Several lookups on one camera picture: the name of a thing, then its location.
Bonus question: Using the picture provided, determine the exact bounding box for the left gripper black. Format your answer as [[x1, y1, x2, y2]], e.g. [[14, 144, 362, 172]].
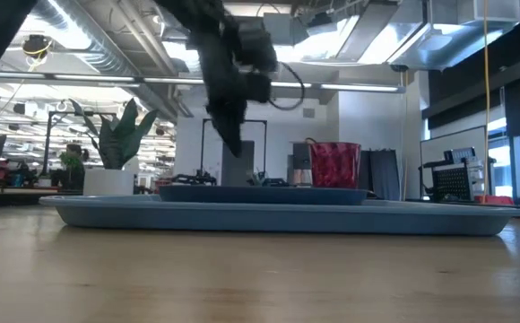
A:
[[187, 8, 248, 158]]

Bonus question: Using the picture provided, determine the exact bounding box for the dark blue round plate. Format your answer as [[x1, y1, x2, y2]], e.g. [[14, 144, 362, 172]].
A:
[[158, 185, 369, 206]]

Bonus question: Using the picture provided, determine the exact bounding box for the red purple patterned cup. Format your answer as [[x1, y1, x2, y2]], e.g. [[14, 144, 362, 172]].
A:
[[308, 142, 362, 189]]

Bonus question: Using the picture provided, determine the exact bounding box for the light blue plastic tray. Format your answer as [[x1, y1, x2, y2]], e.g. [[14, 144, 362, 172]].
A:
[[39, 194, 520, 237]]

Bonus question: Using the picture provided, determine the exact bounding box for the grey cabinet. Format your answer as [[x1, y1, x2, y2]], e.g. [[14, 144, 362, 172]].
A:
[[221, 140, 256, 187]]

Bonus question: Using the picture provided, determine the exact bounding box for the grey box appliance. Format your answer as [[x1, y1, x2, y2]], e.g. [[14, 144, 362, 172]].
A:
[[290, 141, 312, 186]]

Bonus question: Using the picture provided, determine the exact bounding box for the snake plant in white pot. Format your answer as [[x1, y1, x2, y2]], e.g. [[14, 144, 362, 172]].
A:
[[68, 97, 160, 197]]

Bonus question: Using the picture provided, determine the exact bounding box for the long ceiling light bar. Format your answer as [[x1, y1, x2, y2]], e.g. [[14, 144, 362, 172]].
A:
[[0, 71, 407, 94]]

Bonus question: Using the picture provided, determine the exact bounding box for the dark folding screen panel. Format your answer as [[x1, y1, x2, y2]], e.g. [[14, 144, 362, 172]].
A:
[[360, 150, 403, 202]]

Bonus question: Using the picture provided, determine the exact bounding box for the person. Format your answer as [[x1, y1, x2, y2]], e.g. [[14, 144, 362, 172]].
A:
[[60, 142, 86, 190]]

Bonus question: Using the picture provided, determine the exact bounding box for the whiteboard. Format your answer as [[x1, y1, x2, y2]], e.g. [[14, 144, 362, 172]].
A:
[[420, 125, 488, 201]]

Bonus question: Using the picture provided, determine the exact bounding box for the black pegboard cart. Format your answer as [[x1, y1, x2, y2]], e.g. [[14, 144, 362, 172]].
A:
[[419, 146, 485, 203]]

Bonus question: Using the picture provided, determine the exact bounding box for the red bin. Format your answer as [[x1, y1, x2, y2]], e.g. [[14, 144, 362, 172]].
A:
[[473, 194, 516, 206]]

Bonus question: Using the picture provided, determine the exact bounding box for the black tubular rig frame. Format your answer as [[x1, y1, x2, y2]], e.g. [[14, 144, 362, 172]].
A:
[[200, 118, 269, 186]]

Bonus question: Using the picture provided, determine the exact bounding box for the left wrist camera black cable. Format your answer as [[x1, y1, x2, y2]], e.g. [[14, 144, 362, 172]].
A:
[[266, 61, 306, 112]]

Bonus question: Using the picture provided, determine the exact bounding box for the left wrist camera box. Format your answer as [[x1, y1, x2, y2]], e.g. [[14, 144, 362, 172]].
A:
[[236, 16, 280, 105]]

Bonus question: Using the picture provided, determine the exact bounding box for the ceiling cable reel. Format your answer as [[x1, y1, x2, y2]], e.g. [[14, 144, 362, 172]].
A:
[[21, 34, 54, 59]]

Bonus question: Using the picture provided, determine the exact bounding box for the silver ventilation duct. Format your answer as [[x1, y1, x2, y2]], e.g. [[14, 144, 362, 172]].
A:
[[387, 0, 520, 73]]

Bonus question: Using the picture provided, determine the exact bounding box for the yellow hanging cord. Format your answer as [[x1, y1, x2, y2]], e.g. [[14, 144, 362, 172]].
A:
[[481, 0, 492, 204]]

